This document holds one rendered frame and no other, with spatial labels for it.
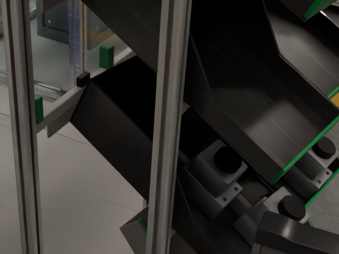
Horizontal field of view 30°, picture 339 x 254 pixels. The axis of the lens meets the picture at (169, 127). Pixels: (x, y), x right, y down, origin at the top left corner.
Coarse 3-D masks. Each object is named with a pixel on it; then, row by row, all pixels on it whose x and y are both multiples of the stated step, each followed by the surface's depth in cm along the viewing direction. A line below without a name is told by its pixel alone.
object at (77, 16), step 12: (72, 0) 141; (72, 12) 142; (84, 12) 143; (72, 24) 144; (84, 24) 145; (72, 36) 146; (84, 36) 146; (72, 48) 147; (84, 48) 148; (72, 60) 149; (84, 60) 150; (72, 72) 151; (0, 84) 164; (72, 84) 153; (48, 96) 159; (60, 96) 156
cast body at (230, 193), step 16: (224, 144) 70; (192, 160) 71; (208, 160) 68; (224, 160) 67; (240, 160) 68; (192, 176) 69; (208, 176) 68; (224, 176) 67; (192, 192) 70; (208, 192) 69; (224, 192) 70; (240, 192) 71; (208, 208) 70; (224, 208) 71
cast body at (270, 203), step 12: (276, 192) 69; (288, 192) 70; (240, 204) 72; (264, 204) 67; (276, 204) 68; (288, 204) 67; (300, 204) 68; (240, 216) 72; (252, 216) 69; (288, 216) 66; (300, 216) 67; (240, 228) 70; (252, 228) 69; (252, 240) 70
